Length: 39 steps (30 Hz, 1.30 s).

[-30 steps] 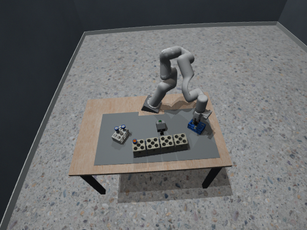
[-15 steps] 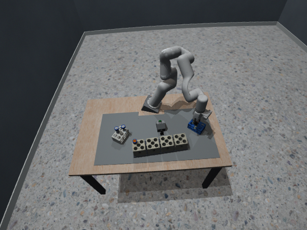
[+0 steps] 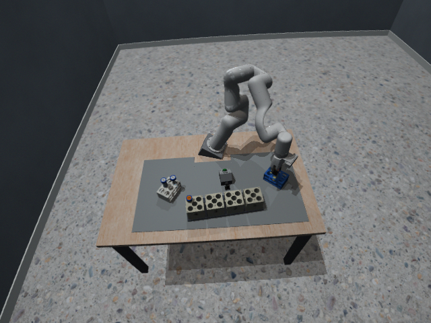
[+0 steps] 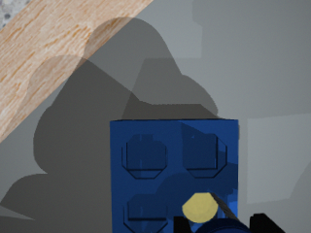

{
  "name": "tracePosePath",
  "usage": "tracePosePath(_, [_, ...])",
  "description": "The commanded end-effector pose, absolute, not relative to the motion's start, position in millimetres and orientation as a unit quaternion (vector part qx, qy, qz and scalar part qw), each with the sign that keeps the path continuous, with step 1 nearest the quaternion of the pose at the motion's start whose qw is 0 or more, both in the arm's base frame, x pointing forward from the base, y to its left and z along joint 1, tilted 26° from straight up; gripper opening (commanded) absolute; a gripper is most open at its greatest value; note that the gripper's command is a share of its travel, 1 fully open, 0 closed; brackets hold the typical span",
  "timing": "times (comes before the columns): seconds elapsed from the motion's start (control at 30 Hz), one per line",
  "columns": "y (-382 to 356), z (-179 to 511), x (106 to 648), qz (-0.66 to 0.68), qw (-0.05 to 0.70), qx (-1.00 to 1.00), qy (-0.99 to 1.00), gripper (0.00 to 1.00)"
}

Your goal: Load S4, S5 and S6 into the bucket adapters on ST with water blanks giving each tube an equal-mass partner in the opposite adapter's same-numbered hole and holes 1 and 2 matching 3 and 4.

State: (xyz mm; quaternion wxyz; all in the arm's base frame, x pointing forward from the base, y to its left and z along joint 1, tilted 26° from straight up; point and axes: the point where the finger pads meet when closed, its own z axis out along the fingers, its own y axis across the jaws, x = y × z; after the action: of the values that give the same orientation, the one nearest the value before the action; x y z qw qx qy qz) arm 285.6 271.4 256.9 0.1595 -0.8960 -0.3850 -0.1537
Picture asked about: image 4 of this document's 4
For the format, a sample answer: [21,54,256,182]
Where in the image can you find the blue tube rack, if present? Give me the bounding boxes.
[110,118,238,233]

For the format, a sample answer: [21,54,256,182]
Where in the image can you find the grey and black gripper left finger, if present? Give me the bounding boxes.
[174,216,191,233]

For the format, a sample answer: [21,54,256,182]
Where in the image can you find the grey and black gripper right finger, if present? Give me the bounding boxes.
[250,214,286,233]

